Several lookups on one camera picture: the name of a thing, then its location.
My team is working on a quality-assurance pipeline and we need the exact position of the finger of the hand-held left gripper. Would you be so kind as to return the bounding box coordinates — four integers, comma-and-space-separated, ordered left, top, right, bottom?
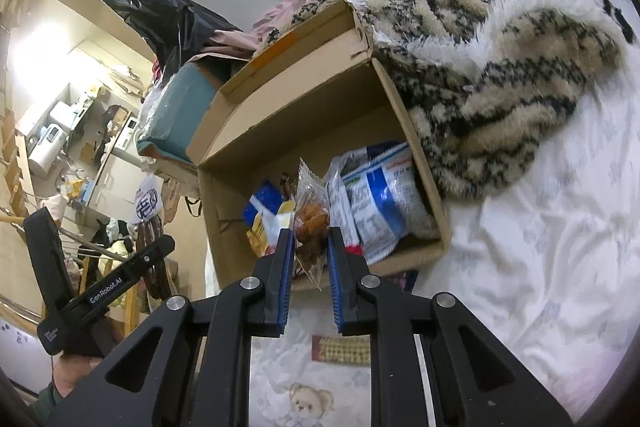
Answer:
122, 234, 177, 284

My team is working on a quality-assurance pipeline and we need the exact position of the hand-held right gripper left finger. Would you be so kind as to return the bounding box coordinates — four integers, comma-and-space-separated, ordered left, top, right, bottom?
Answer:
47, 228, 297, 427

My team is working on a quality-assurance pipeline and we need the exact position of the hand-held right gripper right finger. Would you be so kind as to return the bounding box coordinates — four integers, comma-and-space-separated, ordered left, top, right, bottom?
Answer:
326, 226, 576, 427

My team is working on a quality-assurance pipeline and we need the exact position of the clear packet of brown snacks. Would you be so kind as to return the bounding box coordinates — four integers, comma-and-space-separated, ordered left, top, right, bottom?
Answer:
292, 157, 332, 290

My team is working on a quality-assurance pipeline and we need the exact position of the blue snack packet yellow edge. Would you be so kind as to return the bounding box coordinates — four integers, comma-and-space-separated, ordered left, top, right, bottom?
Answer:
242, 179, 297, 258

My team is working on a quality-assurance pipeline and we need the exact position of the red yellow white snack packet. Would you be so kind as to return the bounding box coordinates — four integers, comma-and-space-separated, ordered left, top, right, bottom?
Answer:
325, 154, 362, 258

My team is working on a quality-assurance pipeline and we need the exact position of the white snack packet blue print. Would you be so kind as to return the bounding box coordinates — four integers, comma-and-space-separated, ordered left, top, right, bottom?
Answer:
345, 141, 441, 265

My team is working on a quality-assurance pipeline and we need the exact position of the brown cardboard box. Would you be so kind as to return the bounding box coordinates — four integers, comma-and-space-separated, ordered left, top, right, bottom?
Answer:
186, 0, 453, 293

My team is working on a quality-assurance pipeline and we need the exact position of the person's left hand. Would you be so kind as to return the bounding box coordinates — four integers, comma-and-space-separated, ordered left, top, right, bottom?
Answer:
52, 353, 104, 408

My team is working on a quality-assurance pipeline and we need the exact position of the white bag black print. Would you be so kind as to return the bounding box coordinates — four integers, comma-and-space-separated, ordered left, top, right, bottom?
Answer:
134, 187, 162, 224

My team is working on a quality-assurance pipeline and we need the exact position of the red patterned flat packet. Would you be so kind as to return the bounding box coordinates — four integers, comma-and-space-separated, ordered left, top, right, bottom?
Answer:
311, 334, 372, 365

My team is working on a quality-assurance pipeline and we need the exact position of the white rice cooker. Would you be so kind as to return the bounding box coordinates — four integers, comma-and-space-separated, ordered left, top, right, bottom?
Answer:
27, 124, 69, 178

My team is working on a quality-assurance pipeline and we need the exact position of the teal storage box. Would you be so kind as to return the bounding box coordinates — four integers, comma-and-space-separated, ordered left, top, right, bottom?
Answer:
137, 62, 222, 162

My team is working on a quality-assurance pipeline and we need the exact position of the white floral bedsheet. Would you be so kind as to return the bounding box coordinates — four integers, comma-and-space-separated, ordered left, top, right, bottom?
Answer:
205, 0, 640, 427

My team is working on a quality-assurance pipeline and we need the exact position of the beige black fur blanket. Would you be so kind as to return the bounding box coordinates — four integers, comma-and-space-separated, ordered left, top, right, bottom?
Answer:
262, 0, 626, 200

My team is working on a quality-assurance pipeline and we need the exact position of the black plastic bag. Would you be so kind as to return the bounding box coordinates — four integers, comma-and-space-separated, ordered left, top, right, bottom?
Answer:
45, 0, 241, 72

